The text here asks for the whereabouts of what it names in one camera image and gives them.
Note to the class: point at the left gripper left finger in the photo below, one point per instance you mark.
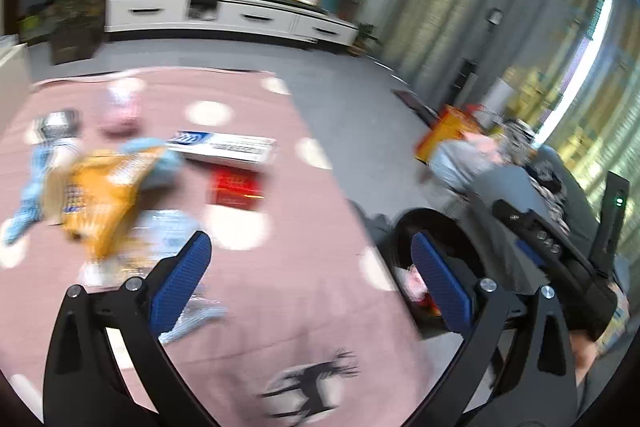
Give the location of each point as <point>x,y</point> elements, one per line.
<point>82,384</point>

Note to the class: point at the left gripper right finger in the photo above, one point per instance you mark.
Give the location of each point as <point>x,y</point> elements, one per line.
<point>515,368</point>

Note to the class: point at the orange chip bag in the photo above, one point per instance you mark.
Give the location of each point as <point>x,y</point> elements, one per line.
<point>101,197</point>

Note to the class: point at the black round trash bin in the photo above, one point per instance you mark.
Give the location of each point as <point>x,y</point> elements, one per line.
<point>447,262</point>

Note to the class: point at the grey sofa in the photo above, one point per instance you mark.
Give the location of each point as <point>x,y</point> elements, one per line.
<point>520,186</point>

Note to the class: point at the clothes pile on sofa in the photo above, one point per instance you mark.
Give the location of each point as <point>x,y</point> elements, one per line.
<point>518,150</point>

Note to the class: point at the white grey plastic bag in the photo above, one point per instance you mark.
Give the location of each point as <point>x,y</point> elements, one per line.
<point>456,163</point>

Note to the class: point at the pink polka dot rug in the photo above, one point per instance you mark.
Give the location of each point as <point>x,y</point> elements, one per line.
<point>314,335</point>

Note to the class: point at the orange shopping bag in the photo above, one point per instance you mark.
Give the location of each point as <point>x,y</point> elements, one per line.
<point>452,125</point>

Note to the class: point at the red shiny box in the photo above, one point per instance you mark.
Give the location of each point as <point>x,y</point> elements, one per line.
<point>235,187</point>

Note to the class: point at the blue knitted cloth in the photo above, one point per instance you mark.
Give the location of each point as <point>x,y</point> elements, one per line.
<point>43,197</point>

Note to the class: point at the white blue toothpaste box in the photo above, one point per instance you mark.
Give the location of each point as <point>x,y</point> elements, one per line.
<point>223,148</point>

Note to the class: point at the black plastic bag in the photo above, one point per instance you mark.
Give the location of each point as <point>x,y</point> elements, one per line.
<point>61,124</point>

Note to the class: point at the pink plastic bag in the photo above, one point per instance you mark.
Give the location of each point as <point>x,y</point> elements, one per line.
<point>121,109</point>

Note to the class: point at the grey beige curtain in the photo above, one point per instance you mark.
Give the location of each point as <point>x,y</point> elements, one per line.
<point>572,65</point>

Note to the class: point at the potted plant by cabinet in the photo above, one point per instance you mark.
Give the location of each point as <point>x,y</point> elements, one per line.
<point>364,41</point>

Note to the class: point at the large plant left of cabinet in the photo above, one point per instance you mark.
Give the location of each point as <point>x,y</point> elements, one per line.
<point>78,30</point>

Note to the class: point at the white TV cabinet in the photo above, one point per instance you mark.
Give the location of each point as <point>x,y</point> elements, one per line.
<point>271,19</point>

